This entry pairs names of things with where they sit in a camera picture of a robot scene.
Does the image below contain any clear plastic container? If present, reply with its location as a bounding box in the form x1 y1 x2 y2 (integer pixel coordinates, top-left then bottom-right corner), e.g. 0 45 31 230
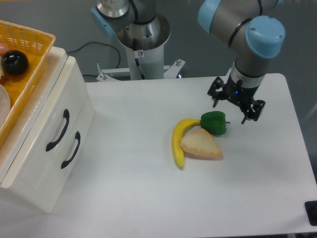
0 85 10 126

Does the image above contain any black cable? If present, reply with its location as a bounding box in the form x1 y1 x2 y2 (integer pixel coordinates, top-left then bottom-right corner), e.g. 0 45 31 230
67 41 121 76

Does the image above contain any pink toy fruit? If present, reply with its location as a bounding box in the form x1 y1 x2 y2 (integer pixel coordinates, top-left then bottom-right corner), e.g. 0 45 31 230
0 42 11 57

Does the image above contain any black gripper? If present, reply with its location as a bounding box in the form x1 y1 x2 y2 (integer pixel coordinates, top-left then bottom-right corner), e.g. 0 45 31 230
207 74 265 124

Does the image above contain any yellow toy banana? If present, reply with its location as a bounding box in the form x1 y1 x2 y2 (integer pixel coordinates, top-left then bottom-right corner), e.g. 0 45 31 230
171 118 200 169

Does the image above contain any green toy bell pepper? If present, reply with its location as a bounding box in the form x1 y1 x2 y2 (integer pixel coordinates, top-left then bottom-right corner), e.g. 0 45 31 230
200 111 227 135

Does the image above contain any black corner object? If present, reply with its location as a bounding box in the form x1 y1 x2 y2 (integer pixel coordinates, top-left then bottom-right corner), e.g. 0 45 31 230
305 200 317 226

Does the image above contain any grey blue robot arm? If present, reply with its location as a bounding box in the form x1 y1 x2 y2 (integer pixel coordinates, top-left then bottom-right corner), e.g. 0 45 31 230
91 0 285 121

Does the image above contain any white lower drawer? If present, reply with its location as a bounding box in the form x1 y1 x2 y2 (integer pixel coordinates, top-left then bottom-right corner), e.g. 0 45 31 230
0 103 95 213

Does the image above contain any white drawer cabinet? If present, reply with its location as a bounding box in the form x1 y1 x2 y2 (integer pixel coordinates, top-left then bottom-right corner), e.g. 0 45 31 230
0 46 96 214

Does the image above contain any orange woven basket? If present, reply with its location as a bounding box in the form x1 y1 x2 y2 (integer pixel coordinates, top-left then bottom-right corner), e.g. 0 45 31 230
0 20 55 143

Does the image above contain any toy bread slice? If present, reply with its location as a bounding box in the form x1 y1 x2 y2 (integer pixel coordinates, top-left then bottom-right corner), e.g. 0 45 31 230
179 128 222 160

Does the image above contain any black toy ball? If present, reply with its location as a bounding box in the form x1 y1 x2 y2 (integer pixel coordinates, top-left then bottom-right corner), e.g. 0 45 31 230
1 50 29 76

